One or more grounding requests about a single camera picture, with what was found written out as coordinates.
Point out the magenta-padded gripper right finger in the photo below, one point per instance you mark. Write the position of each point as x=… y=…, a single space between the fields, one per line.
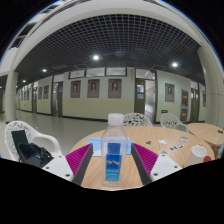
x=163 y=165

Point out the open dark-framed door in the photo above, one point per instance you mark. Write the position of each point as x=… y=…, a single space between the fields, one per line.
x=140 y=100

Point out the white lattice plastic chair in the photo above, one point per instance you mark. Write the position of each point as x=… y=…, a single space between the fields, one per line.
x=171 y=120
x=33 y=135
x=138 y=119

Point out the small dark scrap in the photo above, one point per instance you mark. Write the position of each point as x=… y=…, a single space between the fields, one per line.
x=148 y=142

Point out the green exit sign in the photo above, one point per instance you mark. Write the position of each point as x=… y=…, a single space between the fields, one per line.
x=164 y=111

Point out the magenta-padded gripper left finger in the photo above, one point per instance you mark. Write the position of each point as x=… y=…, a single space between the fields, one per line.
x=60 y=166

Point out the round wooden table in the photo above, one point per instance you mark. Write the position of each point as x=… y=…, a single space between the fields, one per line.
x=206 y=131

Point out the crumpled white paper scrap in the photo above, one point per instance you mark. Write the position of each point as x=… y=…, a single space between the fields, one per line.
x=162 y=141

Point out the small clear wrapper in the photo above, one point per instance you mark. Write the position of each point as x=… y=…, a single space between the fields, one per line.
x=184 y=139

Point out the framed wall pictures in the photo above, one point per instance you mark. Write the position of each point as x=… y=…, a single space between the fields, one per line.
x=114 y=88

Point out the round ceiling lights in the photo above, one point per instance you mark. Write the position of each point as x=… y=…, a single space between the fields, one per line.
x=96 y=57

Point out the white cup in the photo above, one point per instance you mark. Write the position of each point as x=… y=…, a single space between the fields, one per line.
x=196 y=156

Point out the clear water bottle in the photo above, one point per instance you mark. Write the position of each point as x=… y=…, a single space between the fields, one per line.
x=114 y=166

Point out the black bag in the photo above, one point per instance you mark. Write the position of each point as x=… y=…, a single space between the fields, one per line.
x=33 y=155

